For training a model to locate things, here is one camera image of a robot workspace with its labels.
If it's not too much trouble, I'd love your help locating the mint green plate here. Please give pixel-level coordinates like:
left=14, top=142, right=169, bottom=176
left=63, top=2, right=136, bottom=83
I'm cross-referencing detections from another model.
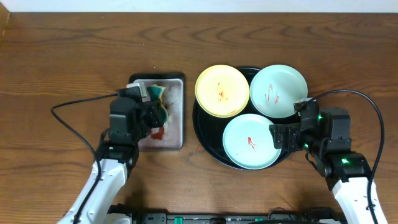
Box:
left=250, top=65, right=308, bottom=119
left=222, top=114, right=281, bottom=170

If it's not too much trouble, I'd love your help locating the round black tray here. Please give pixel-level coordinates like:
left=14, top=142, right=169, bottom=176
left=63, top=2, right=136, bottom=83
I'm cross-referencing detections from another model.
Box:
left=192, top=65, right=304, bottom=171

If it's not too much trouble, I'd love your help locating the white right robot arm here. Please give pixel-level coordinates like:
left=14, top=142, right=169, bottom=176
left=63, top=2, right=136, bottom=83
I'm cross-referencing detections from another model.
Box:
left=269, top=101, right=387, bottom=223

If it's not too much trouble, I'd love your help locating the yellow plate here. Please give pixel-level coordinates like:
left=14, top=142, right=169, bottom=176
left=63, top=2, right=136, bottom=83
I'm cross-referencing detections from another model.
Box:
left=195, top=65, right=249, bottom=118

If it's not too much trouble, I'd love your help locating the green yellow sponge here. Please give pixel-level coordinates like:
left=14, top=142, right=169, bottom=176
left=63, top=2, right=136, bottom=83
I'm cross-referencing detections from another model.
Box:
left=147, top=84, right=169, bottom=123

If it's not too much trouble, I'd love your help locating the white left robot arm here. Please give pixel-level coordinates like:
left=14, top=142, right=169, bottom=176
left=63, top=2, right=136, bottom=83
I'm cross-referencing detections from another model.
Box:
left=60, top=89, right=167, bottom=223

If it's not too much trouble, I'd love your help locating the rectangular black water tray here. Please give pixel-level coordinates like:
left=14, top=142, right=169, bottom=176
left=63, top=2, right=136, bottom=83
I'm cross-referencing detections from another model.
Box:
left=129, top=72, right=185, bottom=152

